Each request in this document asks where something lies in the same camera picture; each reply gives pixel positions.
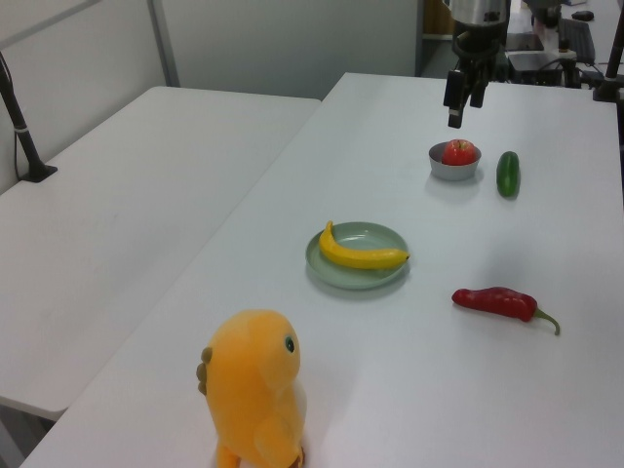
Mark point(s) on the yellow toy banana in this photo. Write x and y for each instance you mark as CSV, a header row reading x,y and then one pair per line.
x,y
351,256

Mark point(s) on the green plastic plate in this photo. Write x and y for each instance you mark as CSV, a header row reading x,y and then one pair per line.
x,y
356,280

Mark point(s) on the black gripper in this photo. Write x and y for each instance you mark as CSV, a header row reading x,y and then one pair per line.
x,y
478,46

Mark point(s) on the red apple toy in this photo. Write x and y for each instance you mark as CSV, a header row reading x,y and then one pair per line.
x,y
458,153

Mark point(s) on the black camera stand with clamp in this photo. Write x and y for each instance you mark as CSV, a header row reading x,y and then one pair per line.
x,y
612,63

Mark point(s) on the yellow cabinet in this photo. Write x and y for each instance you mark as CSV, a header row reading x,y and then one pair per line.
x,y
436,22

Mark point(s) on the black computer mouse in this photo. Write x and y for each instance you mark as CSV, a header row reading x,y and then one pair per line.
x,y
582,15

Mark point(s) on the green cucumber toy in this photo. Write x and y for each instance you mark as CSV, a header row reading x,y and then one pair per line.
x,y
508,173

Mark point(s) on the red chili pepper toy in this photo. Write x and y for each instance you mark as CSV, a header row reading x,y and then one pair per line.
x,y
497,301

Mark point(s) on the black electronics box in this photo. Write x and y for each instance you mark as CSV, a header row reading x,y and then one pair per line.
x,y
541,68

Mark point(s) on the dark computer keyboard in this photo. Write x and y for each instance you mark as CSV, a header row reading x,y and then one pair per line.
x,y
577,39

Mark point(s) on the small grey bowl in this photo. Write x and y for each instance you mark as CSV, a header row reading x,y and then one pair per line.
x,y
453,171

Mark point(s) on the orange plush bird toy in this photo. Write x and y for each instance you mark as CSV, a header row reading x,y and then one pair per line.
x,y
253,385

